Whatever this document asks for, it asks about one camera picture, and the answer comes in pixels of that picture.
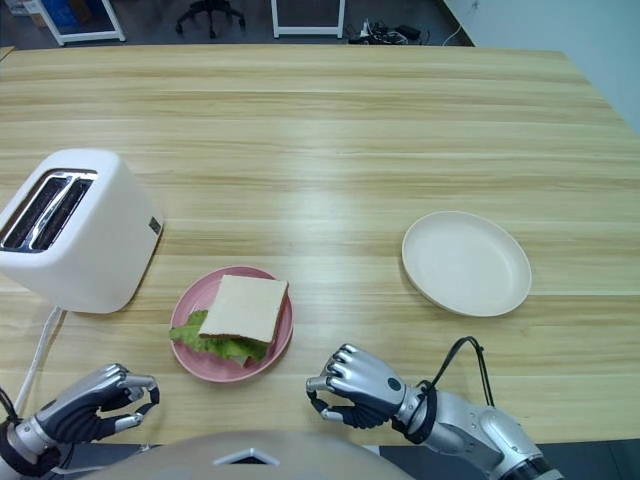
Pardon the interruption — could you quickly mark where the cream toaster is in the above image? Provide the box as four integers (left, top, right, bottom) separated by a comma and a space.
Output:
0, 148, 166, 315

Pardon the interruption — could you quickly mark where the white cord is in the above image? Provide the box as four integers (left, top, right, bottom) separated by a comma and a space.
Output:
12, 304, 67, 419

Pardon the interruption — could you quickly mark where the cream plate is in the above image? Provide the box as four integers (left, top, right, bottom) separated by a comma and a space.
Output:
401, 211, 533, 318

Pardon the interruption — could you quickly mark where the white table frame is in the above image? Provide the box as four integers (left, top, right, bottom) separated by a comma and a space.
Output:
36, 0, 128, 47
271, 0, 347, 39

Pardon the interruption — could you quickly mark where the green lettuce leaf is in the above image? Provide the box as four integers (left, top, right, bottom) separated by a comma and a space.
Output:
168, 309, 269, 364

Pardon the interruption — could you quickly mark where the black cable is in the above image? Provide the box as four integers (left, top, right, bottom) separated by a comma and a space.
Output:
0, 385, 22, 427
417, 337, 497, 407

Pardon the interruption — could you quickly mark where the pink plate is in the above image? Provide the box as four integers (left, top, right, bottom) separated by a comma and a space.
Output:
169, 265, 295, 384

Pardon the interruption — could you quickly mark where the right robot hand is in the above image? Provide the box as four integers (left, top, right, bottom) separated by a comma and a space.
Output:
305, 343, 421, 430

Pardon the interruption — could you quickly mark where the bread slice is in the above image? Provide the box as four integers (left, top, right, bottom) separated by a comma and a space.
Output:
235, 282, 292, 369
198, 274, 290, 346

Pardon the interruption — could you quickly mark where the robot body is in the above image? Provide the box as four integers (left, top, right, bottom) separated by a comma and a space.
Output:
97, 432, 416, 480

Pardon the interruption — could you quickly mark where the white power strip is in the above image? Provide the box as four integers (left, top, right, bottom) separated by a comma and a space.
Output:
347, 18, 432, 46

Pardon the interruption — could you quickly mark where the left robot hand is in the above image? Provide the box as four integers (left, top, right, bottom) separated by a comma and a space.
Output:
29, 363, 161, 444

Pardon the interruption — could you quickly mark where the black office chair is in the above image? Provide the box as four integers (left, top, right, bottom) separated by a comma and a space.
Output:
175, 0, 247, 40

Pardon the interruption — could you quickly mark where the blue box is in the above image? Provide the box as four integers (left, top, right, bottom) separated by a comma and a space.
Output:
40, 0, 77, 27

